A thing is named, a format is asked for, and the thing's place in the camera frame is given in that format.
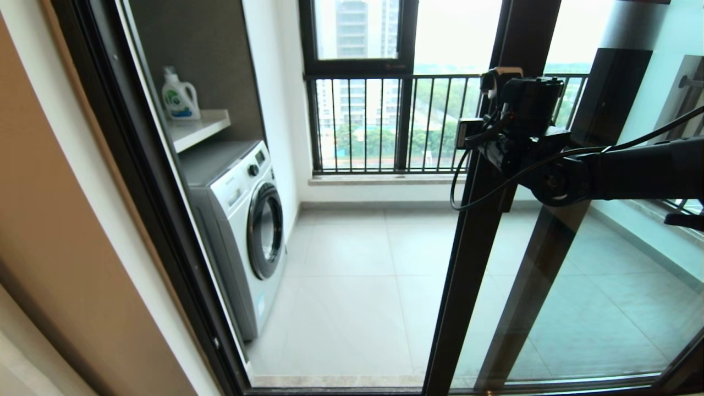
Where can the fixed glass door panel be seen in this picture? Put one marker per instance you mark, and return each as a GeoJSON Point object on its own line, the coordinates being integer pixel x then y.
{"type": "Point", "coordinates": [542, 275]}

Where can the dark framed sliding glass door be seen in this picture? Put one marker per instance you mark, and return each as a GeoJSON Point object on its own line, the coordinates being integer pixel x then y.
{"type": "Point", "coordinates": [467, 275]}

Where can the white front-load washing machine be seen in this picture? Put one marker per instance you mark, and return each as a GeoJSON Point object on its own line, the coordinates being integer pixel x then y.
{"type": "Point", "coordinates": [236, 220]}

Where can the long black balcony railing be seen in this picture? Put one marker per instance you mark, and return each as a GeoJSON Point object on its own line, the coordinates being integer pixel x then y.
{"type": "Point", "coordinates": [429, 77]}

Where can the long marble window sill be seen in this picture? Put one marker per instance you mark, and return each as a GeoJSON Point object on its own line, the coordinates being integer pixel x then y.
{"type": "Point", "coordinates": [385, 179]}

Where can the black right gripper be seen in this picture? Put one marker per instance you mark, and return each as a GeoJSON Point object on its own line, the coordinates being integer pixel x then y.
{"type": "Point", "coordinates": [531, 110]}

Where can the white laundry detergent bottle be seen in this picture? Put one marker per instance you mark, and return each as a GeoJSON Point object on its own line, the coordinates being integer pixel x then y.
{"type": "Point", "coordinates": [179, 102]}

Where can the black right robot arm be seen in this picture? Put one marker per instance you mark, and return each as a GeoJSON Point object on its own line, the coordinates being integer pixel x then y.
{"type": "Point", "coordinates": [632, 170]}

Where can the white wall shelf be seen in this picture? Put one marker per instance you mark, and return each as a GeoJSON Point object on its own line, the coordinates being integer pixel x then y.
{"type": "Point", "coordinates": [198, 130]}

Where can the grey wall-mounted rod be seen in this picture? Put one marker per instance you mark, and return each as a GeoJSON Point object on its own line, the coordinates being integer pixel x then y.
{"type": "Point", "coordinates": [693, 82]}

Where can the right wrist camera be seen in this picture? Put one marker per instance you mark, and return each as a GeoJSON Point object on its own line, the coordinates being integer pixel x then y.
{"type": "Point", "coordinates": [498, 81]}

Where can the dark framed balcony window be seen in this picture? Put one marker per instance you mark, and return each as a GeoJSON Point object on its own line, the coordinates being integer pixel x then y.
{"type": "Point", "coordinates": [357, 67]}

